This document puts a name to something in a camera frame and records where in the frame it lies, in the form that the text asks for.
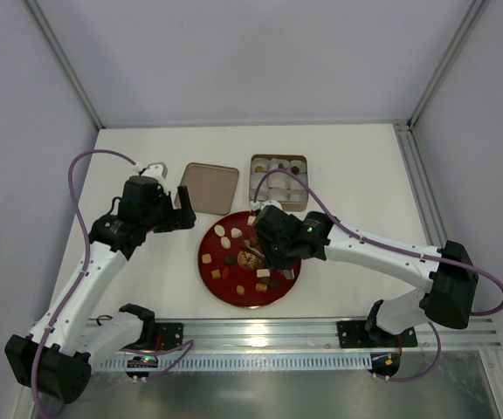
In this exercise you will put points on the aluminium front rail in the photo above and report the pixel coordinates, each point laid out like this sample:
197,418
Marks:
320,333

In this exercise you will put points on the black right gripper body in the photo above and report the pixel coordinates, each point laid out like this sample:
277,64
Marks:
272,246

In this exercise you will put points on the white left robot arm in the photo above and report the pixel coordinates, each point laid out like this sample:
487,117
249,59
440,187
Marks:
56,357

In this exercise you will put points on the aluminium right side rail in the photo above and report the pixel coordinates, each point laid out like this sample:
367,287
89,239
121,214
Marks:
422,183

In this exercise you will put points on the aluminium rail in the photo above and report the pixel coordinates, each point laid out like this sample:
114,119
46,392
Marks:
320,333
422,183

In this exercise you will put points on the corner frame post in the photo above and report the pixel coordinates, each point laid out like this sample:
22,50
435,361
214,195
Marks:
48,34
452,51

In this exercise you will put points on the white bar chocolate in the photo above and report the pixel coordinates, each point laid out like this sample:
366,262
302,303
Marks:
263,273

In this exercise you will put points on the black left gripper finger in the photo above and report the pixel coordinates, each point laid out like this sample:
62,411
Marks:
185,218
183,197

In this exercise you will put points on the gold square tin box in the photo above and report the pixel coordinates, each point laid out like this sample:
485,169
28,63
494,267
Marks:
277,184

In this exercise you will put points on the black mounting plate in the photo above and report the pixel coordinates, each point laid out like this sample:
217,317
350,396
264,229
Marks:
352,335
168,335

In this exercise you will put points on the slotted white cable duct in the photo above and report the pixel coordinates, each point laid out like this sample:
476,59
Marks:
200,361

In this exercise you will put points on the tan square chocolate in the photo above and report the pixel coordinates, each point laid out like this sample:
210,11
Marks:
208,259

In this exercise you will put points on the right corner frame post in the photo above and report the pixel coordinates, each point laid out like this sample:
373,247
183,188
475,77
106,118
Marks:
452,51

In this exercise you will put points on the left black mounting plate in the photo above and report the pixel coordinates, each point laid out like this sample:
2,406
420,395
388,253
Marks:
168,335

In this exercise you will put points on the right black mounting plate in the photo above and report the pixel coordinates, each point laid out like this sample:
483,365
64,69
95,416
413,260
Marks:
352,335

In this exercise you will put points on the white swirl oval chocolate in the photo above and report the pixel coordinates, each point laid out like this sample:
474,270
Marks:
225,242

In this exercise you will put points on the dark strawberry chocolate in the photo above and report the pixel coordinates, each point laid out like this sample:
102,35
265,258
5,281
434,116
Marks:
229,261

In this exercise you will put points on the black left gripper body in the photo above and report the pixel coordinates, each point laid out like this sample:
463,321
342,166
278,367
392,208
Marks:
175,216

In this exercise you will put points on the white triangular chocolate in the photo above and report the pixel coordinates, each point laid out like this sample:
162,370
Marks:
236,233

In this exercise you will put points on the dark striped cube chocolate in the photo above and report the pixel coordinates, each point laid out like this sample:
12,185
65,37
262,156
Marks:
274,284

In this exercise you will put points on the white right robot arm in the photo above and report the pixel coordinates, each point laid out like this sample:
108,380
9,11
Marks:
319,237

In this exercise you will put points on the left corner frame post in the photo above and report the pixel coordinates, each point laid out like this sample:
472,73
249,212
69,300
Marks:
48,34

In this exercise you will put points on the red round tray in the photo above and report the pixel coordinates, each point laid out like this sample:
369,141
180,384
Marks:
243,272

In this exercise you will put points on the gold ridged barrel chocolate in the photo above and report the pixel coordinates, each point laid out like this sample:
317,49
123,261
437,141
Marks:
260,287

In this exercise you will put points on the gold square tin lid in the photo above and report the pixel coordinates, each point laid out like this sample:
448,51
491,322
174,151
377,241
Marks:
211,187

